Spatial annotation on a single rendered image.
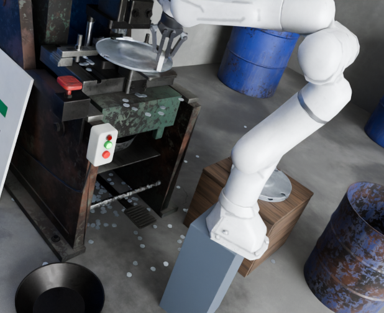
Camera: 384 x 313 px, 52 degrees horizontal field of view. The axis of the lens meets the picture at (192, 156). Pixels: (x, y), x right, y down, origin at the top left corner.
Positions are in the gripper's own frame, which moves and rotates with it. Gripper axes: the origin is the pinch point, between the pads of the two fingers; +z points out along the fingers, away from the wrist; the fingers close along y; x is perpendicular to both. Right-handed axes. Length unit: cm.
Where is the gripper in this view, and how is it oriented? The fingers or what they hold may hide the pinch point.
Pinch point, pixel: (160, 61)
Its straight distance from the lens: 143.9
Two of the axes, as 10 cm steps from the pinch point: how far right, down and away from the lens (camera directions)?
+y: 9.6, 2.1, 1.8
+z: -2.7, 5.8, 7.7
